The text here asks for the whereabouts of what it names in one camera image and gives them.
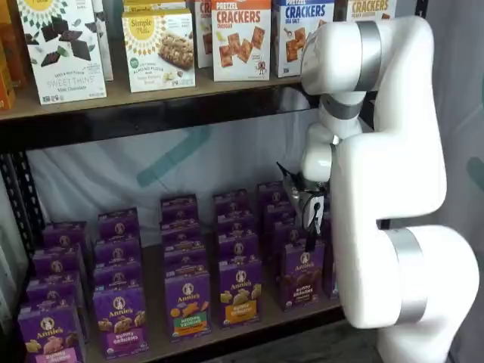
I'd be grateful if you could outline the black metal shelving rack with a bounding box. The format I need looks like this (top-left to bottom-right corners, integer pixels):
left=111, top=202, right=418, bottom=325
left=0, top=0, right=428, bottom=363

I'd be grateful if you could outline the purple Annie's box magenta label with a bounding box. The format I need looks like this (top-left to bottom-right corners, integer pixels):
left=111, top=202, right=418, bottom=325
left=92, top=287, right=149, bottom=359

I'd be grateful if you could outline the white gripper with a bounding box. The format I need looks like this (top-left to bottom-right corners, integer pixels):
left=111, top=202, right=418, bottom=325
left=300, top=191, right=327, bottom=253

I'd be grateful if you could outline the gold honey mustard crackers box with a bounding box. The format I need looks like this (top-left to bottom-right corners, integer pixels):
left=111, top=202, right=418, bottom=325
left=346, top=0, right=398, bottom=22

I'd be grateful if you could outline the white backdrop sheet teal logo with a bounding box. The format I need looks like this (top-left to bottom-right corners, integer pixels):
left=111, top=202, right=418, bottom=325
left=26, top=120, right=322, bottom=235

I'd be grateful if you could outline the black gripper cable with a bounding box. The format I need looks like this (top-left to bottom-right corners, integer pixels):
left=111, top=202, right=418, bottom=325
left=275, top=161, right=330, bottom=190

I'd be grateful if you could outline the purple Annie's box green label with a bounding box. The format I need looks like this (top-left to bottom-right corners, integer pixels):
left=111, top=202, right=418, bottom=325
left=164, top=271, right=212, bottom=343

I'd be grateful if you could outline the grey curtain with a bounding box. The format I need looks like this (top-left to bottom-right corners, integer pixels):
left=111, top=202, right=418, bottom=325
left=427, top=0, right=484, bottom=363

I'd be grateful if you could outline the blue sea salt crackers box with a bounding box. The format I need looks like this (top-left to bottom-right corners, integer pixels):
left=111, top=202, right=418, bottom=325
left=271, top=0, right=337, bottom=79

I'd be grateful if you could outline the purple Annie's box yellow label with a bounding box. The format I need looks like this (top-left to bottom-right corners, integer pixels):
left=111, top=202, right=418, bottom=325
left=218, top=259, right=263, bottom=329

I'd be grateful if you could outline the orange cheddar pretzel crackers box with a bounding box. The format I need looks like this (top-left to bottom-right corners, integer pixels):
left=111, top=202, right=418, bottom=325
left=194, top=0, right=213, bottom=70
left=210, top=0, right=272, bottom=82

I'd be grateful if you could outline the orange brown snack box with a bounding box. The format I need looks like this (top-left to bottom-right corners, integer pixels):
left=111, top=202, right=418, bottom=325
left=0, top=0, right=28, bottom=88
left=0, top=36, right=18, bottom=111

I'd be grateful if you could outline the Simple Mills sweet thins box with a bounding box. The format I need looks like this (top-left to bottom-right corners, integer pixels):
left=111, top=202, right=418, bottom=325
left=17, top=0, right=107, bottom=106
left=92, top=0, right=114, bottom=82

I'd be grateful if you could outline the purple Annie's box brown patch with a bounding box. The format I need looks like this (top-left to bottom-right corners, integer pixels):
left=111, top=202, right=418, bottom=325
left=280, top=238, right=327, bottom=313

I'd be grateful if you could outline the purple Annie's box pink label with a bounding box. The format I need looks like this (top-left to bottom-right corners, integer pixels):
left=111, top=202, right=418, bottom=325
left=17, top=298, right=87, bottom=363

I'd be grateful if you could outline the yellow Simple Mills bar box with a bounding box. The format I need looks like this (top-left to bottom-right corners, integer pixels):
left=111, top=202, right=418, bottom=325
left=122, top=9, right=197, bottom=94
left=123, top=0, right=190, bottom=14

